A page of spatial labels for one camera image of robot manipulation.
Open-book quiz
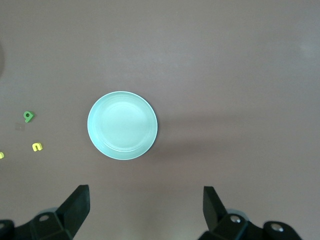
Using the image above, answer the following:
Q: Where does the green foam letter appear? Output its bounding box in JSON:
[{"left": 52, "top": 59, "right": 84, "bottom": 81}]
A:
[{"left": 23, "top": 110, "right": 36, "bottom": 124}]

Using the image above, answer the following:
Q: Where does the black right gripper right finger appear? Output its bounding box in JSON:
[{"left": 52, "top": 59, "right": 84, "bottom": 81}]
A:
[{"left": 197, "top": 185, "right": 305, "bottom": 240}]

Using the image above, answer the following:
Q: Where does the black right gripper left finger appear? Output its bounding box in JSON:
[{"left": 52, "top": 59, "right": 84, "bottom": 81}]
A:
[{"left": 0, "top": 184, "right": 91, "bottom": 240}]

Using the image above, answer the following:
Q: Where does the light green plate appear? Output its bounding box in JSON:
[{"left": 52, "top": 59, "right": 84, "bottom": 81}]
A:
[{"left": 87, "top": 91, "right": 159, "bottom": 161}]

